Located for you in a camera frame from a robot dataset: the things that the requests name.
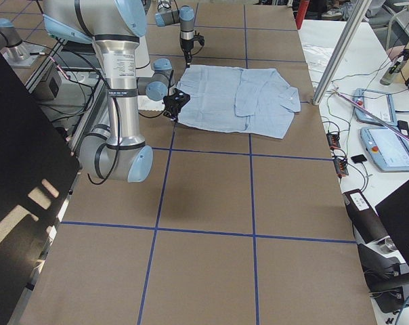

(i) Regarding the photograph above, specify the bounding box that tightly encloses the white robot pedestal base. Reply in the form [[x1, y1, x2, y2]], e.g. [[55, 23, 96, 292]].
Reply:
[[133, 0, 173, 112]]

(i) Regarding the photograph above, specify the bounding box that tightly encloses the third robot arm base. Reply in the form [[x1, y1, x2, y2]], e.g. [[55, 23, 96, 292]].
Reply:
[[0, 18, 37, 68]]

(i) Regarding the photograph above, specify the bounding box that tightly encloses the black cylinder with label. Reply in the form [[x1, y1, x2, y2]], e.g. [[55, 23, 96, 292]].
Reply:
[[343, 189, 389, 243]]

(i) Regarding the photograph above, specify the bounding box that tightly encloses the far black usb hub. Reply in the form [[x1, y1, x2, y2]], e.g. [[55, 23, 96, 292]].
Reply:
[[326, 132, 341, 150]]

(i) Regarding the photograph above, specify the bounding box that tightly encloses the grey control box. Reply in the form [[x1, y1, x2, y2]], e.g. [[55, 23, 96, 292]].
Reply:
[[32, 66, 69, 101]]

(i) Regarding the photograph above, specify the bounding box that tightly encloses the light blue button-up shirt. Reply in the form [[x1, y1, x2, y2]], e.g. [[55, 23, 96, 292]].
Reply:
[[177, 65, 301, 139]]

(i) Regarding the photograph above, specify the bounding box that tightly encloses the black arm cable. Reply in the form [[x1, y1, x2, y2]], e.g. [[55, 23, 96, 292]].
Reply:
[[156, 0, 205, 55], [35, 0, 177, 186]]

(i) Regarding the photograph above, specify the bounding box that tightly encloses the red fire extinguisher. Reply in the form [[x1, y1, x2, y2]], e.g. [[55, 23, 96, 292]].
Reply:
[[295, 0, 309, 30]]

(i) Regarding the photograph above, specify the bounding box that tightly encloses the teach pendant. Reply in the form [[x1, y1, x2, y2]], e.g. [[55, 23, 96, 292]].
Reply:
[[360, 127, 409, 172], [353, 88, 397, 126]]

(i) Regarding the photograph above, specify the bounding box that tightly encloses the black panel left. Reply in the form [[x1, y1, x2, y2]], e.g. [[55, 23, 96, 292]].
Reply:
[[0, 53, 79, 324]]

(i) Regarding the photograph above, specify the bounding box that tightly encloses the far teach pendant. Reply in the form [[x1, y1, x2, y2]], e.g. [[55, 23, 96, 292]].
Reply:
[[353, 88, 397, 126]]

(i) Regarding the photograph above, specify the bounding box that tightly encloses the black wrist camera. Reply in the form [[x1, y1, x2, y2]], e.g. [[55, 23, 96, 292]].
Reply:
[[194, 32, 205, 47]]

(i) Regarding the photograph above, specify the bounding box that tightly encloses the black monitor right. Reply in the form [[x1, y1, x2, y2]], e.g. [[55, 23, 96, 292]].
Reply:
[[375, 180, 409, 266]]

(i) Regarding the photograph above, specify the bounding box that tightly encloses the aluminium frame post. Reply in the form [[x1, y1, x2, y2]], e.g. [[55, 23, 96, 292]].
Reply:
[[311, 0, 372, 106]]

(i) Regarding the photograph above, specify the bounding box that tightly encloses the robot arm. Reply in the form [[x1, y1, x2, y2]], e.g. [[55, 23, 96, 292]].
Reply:
[[154, 1, 196, 68], [43, 1, 190, 182]]

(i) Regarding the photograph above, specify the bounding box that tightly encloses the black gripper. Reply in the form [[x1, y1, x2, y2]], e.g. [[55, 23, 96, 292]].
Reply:
[[179, 30, 194, 67], [163, 88, 190, 123]]

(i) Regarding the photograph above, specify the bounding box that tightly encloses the near teach pendant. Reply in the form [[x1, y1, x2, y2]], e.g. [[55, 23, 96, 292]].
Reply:
[[360, 127, 409, 172]]

